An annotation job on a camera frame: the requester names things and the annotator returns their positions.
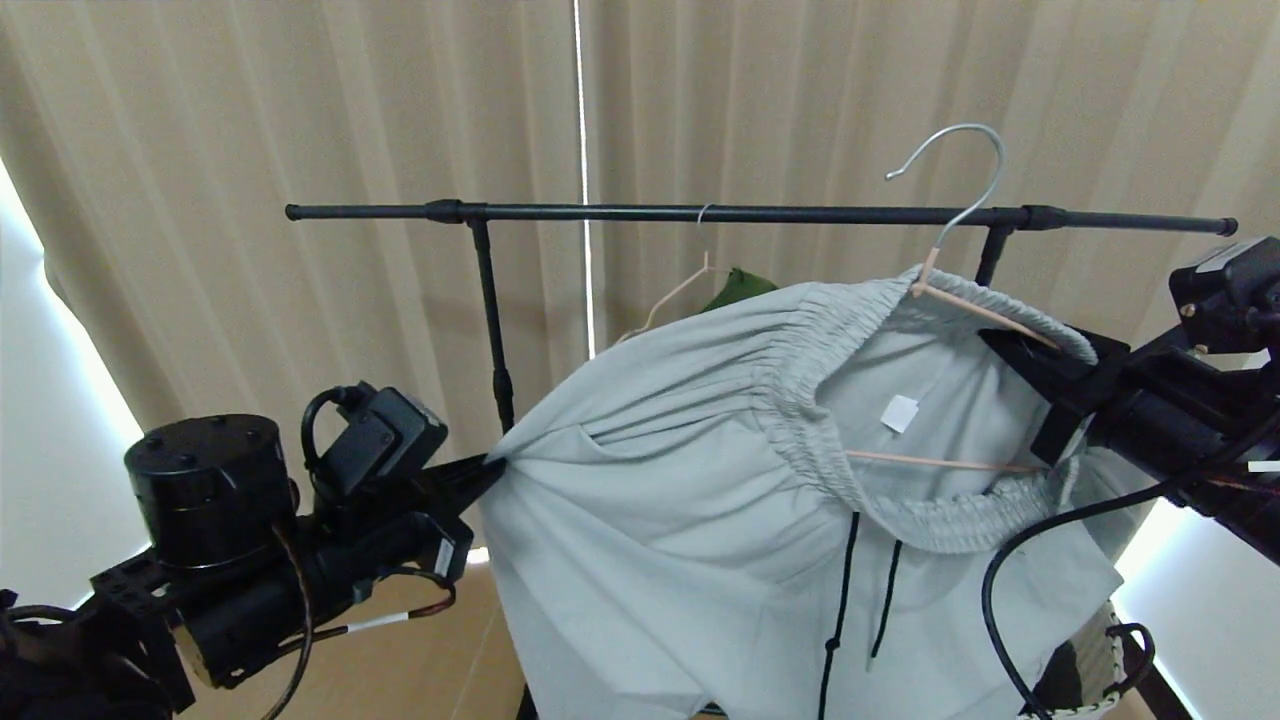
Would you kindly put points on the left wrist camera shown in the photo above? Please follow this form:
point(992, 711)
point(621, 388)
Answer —
point(385, 440)

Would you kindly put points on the white laundry basket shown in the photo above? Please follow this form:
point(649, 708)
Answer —
point(1095, 670)

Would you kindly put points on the green printed t-shirt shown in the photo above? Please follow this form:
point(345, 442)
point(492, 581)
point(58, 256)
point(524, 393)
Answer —
point(738, 288)

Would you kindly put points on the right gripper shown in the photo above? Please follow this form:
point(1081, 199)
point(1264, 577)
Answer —
point(1140, 400)

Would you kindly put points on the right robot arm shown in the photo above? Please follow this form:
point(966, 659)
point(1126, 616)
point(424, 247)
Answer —
point(1240, 490)

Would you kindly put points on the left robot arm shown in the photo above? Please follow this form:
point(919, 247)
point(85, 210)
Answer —
point(210, 490)

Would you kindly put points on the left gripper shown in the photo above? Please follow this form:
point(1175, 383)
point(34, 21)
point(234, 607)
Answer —
point(300, 590)

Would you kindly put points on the black clothes rack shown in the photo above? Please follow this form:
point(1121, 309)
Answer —
point(600, 213)

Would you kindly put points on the pale grey garment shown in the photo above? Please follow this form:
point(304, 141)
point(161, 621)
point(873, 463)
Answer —
point(680, 500)

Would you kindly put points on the pink clothes hanger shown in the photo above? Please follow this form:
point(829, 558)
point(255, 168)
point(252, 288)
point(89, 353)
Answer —
point(950, 230)
point(680, 292)

